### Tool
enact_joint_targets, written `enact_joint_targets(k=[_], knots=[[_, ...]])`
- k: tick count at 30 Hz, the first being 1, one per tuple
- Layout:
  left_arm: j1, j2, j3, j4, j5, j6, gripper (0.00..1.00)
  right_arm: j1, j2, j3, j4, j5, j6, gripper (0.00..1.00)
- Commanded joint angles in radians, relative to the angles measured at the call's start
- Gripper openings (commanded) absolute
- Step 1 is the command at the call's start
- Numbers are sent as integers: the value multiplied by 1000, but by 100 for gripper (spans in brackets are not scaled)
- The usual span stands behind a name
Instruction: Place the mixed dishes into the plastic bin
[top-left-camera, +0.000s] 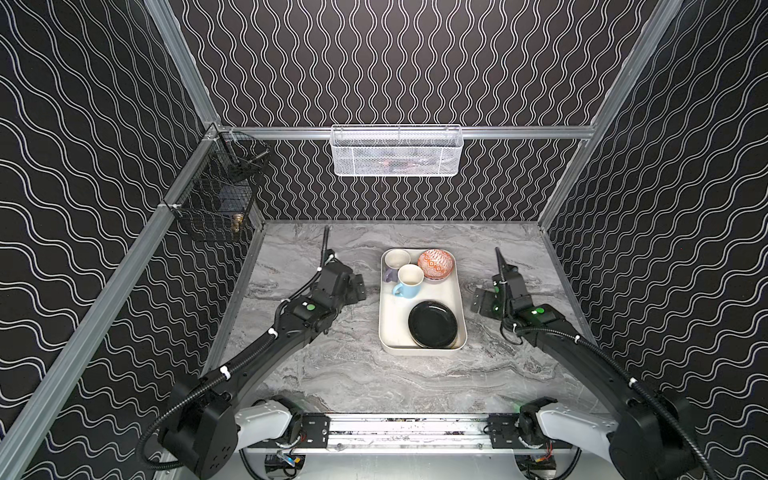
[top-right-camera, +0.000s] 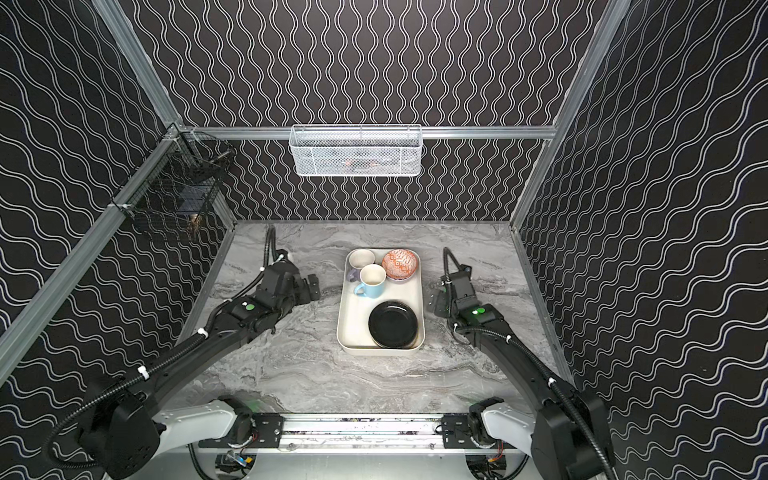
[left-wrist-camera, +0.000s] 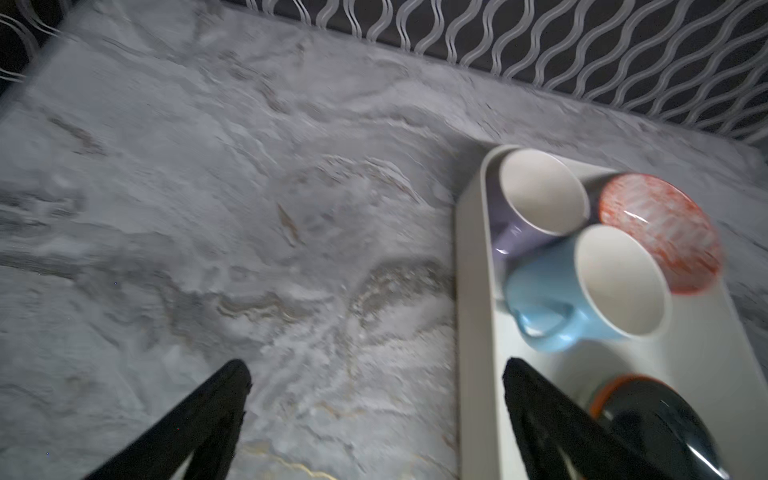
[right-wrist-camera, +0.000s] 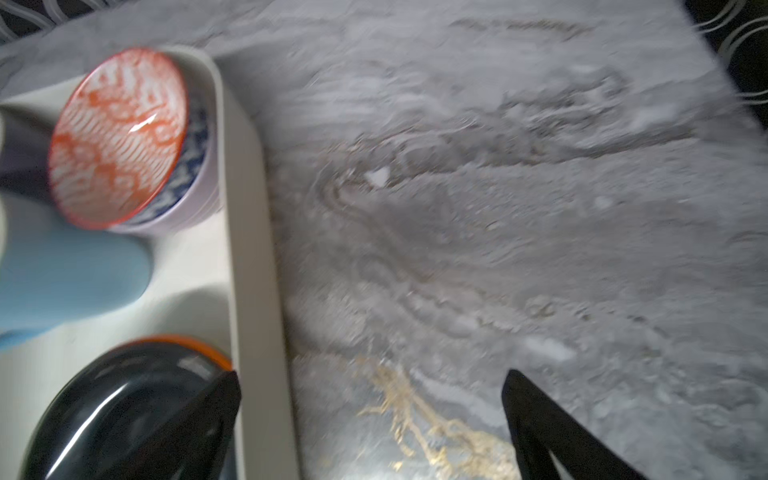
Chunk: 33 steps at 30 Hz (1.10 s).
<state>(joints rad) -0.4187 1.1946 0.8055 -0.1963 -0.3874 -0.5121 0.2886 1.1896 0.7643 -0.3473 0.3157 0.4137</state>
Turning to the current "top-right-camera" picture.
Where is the black wire basket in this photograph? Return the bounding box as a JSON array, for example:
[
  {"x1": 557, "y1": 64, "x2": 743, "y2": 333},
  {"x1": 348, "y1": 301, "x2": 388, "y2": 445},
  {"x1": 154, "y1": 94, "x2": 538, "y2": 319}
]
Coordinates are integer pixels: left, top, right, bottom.
[{"x1": 117, "y1": 123, "x2": 236, "y2": 244}]

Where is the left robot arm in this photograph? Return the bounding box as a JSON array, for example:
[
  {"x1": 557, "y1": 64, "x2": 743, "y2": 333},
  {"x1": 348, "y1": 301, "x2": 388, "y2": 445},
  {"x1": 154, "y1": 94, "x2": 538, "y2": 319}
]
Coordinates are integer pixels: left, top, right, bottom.
[{"x1": 42, "y1": 269, "x2": 321, "y2": 479}]

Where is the orange patterned bowl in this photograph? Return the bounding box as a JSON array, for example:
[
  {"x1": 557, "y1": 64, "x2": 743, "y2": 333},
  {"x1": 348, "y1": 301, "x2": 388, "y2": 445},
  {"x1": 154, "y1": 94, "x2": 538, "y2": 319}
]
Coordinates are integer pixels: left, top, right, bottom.
[{"x1": 381, "y1": 249, "x2": 420, "y2": 275}]

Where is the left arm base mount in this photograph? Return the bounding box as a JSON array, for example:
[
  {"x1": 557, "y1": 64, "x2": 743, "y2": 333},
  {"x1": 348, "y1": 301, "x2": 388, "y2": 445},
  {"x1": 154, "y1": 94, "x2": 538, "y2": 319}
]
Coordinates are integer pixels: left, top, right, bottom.
[{"x1": 197, "y1": 413, "x2": 284, "y2": 449}]

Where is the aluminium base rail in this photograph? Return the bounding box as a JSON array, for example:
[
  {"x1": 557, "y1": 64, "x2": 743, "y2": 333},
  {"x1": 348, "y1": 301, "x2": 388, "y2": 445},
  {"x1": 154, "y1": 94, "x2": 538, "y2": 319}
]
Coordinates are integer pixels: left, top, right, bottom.
[{"x1": 138, "y1": 402, "x2": 530, "y2": 458}]

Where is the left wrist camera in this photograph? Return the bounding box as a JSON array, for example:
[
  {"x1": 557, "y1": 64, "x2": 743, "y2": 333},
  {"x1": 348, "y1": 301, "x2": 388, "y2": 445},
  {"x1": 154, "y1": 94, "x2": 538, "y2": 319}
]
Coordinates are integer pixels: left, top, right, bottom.
[{"x1": 259, "y1": 258, "x2": 299, "y2": 293}]

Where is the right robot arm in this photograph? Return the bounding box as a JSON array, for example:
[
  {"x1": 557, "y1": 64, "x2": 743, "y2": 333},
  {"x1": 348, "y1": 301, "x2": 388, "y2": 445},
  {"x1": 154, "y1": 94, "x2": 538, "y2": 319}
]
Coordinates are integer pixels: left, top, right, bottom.
[{"x1": 430, "y1": 286, "x2": 616, "y2": 479}]

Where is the lavender mug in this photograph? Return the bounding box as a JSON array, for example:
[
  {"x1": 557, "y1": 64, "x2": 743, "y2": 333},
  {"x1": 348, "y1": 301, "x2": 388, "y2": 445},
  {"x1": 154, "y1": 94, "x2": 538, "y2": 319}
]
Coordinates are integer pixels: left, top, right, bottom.
[{"x1": 346, "y1": 249, "x2": 376, "y2": 282}]

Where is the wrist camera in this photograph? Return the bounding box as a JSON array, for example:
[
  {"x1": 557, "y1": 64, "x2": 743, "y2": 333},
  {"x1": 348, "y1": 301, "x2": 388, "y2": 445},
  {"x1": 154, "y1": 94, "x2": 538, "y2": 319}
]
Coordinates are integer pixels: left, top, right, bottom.
[
  {"x1": 441, "y1": 265, "x2": 476, "y2": 301},
  {"x1": 259, "y1": 258, "x2": 299, "y2": 293}
]

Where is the white plastic bin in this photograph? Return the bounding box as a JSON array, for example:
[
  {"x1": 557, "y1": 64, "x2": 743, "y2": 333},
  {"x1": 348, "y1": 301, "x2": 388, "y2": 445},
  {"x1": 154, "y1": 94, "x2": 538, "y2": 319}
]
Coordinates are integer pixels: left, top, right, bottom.
[{"x1": 337, "y1": 247, "x2": 425, "y2": 356}]

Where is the light blue mug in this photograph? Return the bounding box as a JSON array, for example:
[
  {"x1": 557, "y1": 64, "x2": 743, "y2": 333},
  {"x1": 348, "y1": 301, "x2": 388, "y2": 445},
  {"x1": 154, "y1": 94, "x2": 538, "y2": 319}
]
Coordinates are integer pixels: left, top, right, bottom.
[{"x1": 354, "y1": 264, "x2": 387, "y2": 299}]

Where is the white wire mesh basket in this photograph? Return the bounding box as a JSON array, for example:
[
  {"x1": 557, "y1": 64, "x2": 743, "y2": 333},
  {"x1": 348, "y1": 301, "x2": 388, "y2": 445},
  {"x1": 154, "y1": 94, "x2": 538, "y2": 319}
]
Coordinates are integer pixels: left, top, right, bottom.
[{"x1": 289, "y1": 124, "x2": 424, "y2": 177}]

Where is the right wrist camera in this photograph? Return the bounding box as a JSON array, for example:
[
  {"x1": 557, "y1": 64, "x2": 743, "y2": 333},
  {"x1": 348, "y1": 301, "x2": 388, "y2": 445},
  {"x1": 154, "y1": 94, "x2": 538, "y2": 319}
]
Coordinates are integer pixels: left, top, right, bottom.
[{"x1": 441, "y1": 265, "x2": 476, "y2": 301}]

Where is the lavender bowl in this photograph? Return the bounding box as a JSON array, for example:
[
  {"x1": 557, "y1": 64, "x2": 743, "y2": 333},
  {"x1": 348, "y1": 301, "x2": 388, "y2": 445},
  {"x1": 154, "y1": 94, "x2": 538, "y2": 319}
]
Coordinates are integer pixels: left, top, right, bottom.
[{"x1": 387, "y1": 270, "x2": 418, "y2": 283}]

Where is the black plate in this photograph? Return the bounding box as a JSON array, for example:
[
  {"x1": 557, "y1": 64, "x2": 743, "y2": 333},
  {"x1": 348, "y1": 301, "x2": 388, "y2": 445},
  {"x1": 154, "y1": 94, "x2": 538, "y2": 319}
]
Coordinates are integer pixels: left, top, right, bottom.
[{"x1": 368, "y1": 300, "x2": 418, "y2": 349}]

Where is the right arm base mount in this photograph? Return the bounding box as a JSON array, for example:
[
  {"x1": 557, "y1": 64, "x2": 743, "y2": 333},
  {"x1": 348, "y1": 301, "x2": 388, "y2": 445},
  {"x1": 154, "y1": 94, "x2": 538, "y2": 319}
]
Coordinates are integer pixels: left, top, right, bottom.
[{"x1": 435, "y1": 410, "x2": 533, "y2": 450}]

